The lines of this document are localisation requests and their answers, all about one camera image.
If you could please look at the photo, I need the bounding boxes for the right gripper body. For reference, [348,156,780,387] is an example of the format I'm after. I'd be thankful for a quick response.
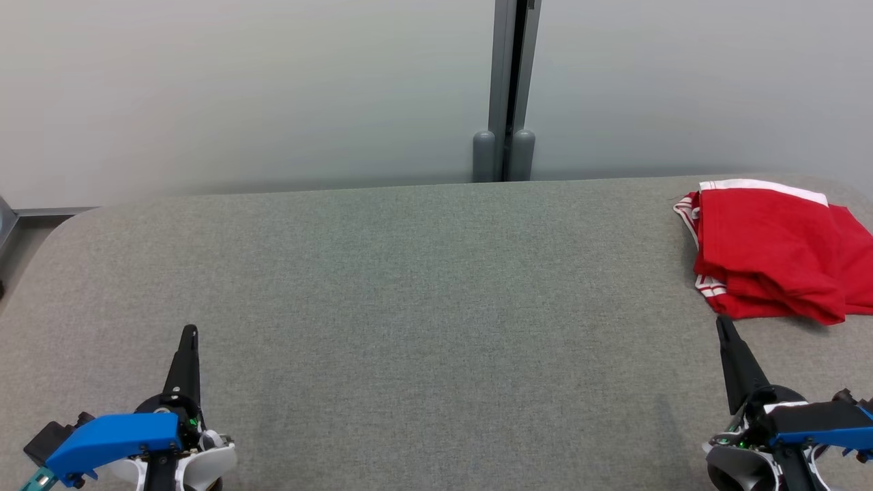
[706,387,829,491]

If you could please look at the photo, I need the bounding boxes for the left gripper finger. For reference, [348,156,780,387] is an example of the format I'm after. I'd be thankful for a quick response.
[164,325,203,410]

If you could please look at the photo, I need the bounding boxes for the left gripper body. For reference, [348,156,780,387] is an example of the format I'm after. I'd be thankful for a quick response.
[109,396,236,491]

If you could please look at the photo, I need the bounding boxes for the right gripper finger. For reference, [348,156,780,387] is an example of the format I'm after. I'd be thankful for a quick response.
[715,316,771,413]

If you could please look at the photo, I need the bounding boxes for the red basketball jersey white sleeves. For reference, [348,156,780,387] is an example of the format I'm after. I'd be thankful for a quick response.
[674,191,873,323]

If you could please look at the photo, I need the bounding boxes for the blue right camera mount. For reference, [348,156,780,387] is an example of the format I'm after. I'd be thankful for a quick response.
[763,401,873,454]

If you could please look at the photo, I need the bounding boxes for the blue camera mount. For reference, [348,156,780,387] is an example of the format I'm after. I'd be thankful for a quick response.
[763,401,873,454]
[44,413,183,488]

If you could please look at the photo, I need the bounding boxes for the blue left camera mount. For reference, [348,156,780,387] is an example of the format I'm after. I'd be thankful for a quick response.
[44,413,183,488]

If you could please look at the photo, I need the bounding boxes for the teal-plug left camera cable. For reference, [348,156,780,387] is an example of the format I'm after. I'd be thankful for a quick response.
[19,464,59,491]

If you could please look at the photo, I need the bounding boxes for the grey cylindrical post foot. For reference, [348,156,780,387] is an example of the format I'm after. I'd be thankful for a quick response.
[473,130,496,183]
[508,128,536,182]

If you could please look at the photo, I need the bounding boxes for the grey partition post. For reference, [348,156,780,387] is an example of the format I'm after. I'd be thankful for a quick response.
[487,0,543,183]

